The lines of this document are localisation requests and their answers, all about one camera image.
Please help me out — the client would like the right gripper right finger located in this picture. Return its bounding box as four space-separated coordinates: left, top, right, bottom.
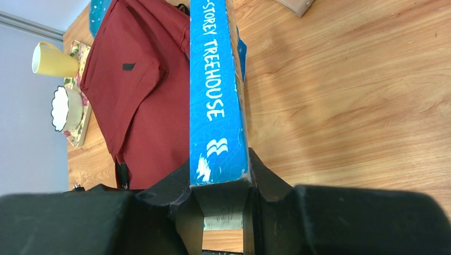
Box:
243 149 450 254

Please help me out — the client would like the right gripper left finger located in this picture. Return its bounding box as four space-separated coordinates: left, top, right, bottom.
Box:
1 163 204 254

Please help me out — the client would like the blue comic book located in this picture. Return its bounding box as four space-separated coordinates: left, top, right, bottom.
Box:
189 0 249 186

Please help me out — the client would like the red backpack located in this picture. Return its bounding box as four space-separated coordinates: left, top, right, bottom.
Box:
80 1 190 189

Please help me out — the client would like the floral rectangular tray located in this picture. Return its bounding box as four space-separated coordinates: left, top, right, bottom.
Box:
62 40 93 148

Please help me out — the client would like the white scalloped bowl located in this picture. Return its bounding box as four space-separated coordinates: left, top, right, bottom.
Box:
51 86 83 132

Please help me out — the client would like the yellow mug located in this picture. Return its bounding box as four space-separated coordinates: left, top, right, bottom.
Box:
31 41 79 78

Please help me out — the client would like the blue polka dot plate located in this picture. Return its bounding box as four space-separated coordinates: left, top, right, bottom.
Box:
88 0 112 38

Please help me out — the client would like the brown leather wallet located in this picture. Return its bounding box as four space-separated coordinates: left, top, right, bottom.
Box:
276 0 315 17

